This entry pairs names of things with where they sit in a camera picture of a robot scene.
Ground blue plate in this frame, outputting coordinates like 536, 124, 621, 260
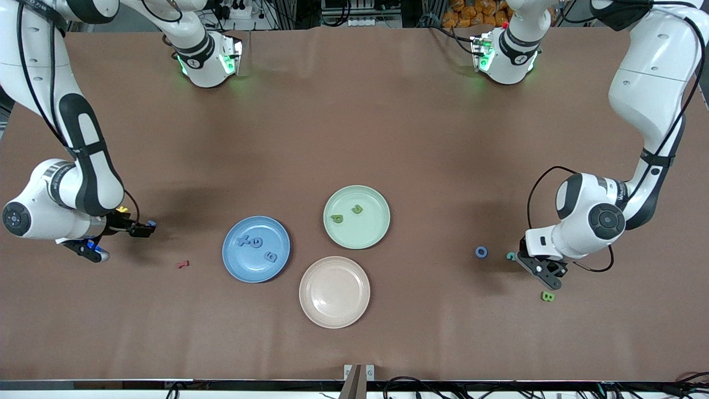
222, 216, 292, 284

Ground light green plate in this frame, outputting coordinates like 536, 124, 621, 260
323, 185, 391, 250

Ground beige plate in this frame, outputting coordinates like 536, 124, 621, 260
299, 256, 371, 330

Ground brown table cover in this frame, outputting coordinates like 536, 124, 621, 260
0, 25, 709, 383

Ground power strip with black plugs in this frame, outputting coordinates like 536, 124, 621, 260
220, 0, 251, 21

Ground orange mesh bags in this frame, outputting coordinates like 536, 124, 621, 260
441, 0, 513, 28

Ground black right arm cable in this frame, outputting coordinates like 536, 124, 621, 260
17, 0, 140, 225

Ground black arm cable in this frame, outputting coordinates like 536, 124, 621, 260
17, 0, 140, 225
526, 0, 704, 273

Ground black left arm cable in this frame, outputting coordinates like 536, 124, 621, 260
526, 0, 704, 273

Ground white table edge rail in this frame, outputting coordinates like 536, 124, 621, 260
0, 380, 709, 399

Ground metal table edge bracket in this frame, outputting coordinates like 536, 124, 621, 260
343, 364, 375, 399

